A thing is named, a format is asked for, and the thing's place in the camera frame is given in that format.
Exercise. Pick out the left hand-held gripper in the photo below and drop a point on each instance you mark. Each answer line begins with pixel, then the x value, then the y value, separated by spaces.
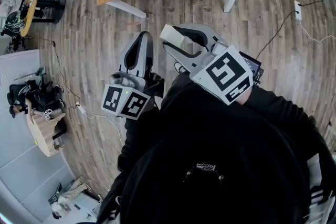
pixel 115 99

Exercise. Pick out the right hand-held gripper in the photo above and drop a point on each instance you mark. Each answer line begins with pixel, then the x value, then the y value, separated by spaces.
pixel 225 73

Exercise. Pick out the beige block of food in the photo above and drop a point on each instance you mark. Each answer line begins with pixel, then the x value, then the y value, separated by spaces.
pixel 170 35

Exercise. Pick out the person's right forearm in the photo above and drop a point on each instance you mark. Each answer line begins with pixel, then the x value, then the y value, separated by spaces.
pixel 275 107

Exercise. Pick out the person's left forearm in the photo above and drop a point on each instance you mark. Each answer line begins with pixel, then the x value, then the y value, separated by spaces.
pixel 136 133

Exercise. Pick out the person's white patterned shoe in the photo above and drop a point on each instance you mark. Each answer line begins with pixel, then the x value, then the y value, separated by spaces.
pixel 180 67

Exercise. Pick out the black device with screen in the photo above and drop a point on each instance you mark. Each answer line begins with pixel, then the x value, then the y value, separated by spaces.
pixel 253 64

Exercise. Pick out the white power adapter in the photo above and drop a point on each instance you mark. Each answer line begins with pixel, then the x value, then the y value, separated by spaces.
pixel 81 108

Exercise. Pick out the black stand base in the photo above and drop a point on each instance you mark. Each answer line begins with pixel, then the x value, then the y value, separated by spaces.
pixel 51 9

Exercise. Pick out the person's black hooded top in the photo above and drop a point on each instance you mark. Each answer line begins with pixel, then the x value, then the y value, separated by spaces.
pixel 210 144

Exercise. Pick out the pile of black equipment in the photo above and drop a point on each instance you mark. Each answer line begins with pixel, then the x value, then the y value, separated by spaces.
pixel 39 97

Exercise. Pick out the light wooden round table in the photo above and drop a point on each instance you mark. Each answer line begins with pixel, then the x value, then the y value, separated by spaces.
pixel 42 133

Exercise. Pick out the beige and white clutter pile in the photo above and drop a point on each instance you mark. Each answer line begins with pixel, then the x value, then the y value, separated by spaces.
pixel 71 194

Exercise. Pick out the white black-striped garment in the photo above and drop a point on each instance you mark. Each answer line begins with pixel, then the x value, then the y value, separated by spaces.
pixel 321 186

